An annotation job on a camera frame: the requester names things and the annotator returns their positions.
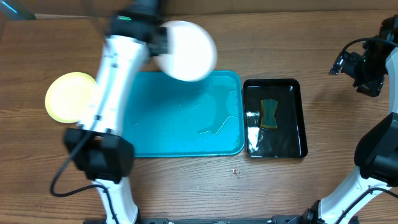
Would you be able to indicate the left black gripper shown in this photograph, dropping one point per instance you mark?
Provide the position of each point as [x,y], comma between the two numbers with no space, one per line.
[159,37]

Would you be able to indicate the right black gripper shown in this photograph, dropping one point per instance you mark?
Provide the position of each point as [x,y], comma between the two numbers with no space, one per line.
[373,88]

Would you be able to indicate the white plate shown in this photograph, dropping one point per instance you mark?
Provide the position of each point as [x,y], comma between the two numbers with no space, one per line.
[191,52]

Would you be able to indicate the green yellow sponge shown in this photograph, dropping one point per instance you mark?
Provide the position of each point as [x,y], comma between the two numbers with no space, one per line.
[268,110]

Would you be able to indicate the yellow plate with sauce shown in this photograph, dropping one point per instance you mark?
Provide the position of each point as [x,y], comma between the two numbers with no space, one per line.
[68,97]

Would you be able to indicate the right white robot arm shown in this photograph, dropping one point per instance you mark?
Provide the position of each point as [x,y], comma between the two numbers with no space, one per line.
[375,168]

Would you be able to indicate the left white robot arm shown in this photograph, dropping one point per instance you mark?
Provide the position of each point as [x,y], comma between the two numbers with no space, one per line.
[96,146]

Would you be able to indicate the teal plastic tray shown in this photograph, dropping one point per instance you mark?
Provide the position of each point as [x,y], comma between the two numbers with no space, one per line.
[166,117]

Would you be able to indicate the black plastic tray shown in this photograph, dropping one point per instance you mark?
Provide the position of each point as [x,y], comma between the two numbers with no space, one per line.
[289,139]

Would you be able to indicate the dark object at corner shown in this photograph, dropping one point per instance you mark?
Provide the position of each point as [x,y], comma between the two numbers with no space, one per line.
[14,10]

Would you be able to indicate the small debris on table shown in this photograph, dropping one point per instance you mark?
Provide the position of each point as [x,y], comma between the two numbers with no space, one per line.
[236,172]

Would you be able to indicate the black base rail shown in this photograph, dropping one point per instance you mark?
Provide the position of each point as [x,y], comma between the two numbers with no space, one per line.
[273,220]

